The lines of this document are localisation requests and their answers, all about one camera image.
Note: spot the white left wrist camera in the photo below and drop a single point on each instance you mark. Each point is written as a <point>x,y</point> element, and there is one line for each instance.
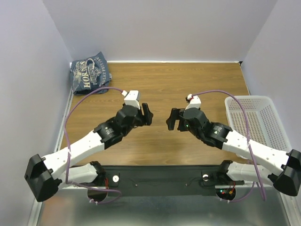
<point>132,98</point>

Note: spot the blue tank top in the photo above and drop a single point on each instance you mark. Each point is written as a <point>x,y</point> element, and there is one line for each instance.
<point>87,75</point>

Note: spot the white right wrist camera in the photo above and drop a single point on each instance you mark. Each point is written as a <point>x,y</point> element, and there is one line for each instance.
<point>193,102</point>

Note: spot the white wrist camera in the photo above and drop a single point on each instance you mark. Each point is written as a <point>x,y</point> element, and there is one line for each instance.
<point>193,102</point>
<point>132,98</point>

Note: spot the white plastic basket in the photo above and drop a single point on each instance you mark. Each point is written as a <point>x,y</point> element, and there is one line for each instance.
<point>264,122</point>

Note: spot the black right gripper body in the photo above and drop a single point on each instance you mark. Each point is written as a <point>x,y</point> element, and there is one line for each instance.
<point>177,118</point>

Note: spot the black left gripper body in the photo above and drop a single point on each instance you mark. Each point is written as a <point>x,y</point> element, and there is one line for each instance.
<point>138,121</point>

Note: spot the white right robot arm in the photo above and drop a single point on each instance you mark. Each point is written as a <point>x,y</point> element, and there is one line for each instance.
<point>281,169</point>

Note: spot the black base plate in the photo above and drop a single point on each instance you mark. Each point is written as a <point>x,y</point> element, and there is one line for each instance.
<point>168,180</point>

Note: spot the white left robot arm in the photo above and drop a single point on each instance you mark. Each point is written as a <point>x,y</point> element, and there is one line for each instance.
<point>43,173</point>

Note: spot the aluminium frame rail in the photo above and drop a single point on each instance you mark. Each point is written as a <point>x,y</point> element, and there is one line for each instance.
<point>61,132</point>

